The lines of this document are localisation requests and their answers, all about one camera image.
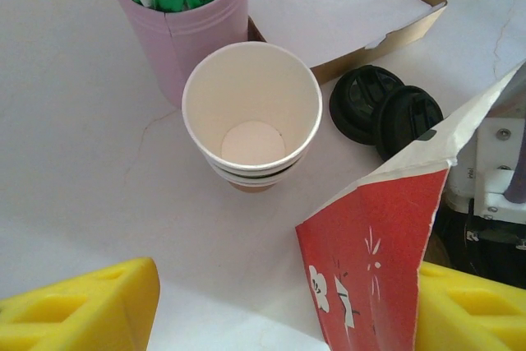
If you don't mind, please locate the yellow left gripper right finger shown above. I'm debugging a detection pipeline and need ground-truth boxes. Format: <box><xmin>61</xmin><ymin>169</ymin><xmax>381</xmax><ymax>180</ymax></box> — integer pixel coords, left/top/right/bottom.
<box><xmin>414</xmin><ymin>262</ymin><xmax>526</xmax><ymax>351</ymax></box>

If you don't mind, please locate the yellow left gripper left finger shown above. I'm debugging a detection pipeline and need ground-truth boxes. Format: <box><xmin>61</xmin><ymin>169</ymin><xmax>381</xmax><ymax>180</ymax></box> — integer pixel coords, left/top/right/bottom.
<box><xmin>0</xmin><ymin>257</ymin><xmax>160</xmax><ymax>351</ymax></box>

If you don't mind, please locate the red white paper bag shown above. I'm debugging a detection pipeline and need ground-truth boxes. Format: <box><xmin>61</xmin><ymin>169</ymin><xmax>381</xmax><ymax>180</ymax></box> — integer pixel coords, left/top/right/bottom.
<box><xmin>294</xmin><ymin>58</ymin><xmax>526</xmax><ymax>351</ymax></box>

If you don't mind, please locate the black plastic cup lid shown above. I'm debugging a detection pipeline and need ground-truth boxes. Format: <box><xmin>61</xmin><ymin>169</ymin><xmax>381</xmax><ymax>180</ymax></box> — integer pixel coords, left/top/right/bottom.
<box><xmin>374</xmin><ymin>85</ymin><xmax>445</xmax><ymax>163</ymax></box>
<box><xmin>328</xmin><ymin>63</ymin><xmax>406</xmax><ymax>147</ymax></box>

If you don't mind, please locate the brown cardboard napkin box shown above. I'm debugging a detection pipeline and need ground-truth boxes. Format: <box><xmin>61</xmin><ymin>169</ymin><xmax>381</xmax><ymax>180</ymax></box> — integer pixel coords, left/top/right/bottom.
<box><xmin>246</xmin><ymin>0</ymin><xmax>449</xmax><ymax>85</ymax></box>

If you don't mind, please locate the pink straw holder cup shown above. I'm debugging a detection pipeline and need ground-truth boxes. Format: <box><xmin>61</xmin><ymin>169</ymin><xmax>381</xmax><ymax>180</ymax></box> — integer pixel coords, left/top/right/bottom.
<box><xmin>109</xmin><ymin>0</ymin><xmax>251</xmax><ymax>109</ymax></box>

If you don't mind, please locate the white paper napkin stack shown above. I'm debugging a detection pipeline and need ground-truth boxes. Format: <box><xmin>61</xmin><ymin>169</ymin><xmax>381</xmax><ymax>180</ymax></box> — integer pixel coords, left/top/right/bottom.
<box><xmin>246</xmin><ymin>0</ymin><xmax>439</xmax><ymax>69</ymax></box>

